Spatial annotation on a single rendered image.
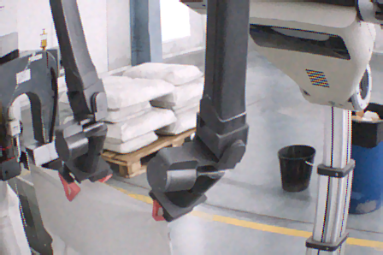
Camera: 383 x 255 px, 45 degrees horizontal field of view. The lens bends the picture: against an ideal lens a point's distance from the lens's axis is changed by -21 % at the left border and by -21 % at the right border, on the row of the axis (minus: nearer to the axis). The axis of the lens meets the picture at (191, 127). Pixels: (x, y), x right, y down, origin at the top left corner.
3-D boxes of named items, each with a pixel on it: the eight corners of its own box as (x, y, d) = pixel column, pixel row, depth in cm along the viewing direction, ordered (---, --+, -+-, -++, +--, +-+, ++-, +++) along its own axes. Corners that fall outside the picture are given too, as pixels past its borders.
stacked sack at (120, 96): (179, 93, 447) (178, 75, 443) (119, 115, 398) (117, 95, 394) (140, 90, 473) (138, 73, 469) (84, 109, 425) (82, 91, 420)
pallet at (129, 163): (226, 134, 503) (225, 118, 499) (126, 180, 413) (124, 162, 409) (151, 122, 556) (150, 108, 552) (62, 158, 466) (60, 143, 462)
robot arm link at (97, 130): (114, 127, 112) (97, 111, 115) (91, 136, 107) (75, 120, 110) (107, 153, 116) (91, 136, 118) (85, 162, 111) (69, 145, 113)
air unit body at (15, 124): (27, 159, 133) (20, 103, 129) (16, 164, 130) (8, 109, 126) (20, 157, 136) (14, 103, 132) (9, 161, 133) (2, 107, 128)
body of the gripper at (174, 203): (145, 193, 100) (165, 173, 95) (182, 176, 107) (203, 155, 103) (167, 222, 99) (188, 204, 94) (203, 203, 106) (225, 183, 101)
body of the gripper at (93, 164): (61, 167, 116) (66, 142, 112) (91, 154, 124) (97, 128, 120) (79, 186, 114) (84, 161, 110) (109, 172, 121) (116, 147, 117)
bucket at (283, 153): (321, 180, 376) (322, 147, 369) (303, 197, 354) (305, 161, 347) (289, 176, 395) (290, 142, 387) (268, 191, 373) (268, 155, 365)
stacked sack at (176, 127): (226, 119, 503) (226, 102, 499) (176, 141, 454) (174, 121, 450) (188, 114, 529) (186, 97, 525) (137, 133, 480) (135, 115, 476)
